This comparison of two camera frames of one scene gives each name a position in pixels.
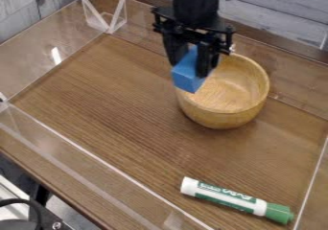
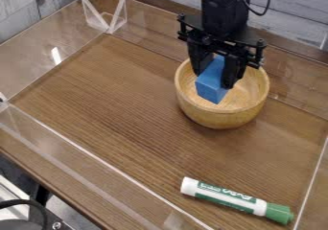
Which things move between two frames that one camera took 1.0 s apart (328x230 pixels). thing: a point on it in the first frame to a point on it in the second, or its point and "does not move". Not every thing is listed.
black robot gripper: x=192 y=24 to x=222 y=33
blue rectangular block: x=184 y=76 to x=209 y=85
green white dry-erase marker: x=274 y=212 does not move
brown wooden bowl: x=229 y=97 does not move
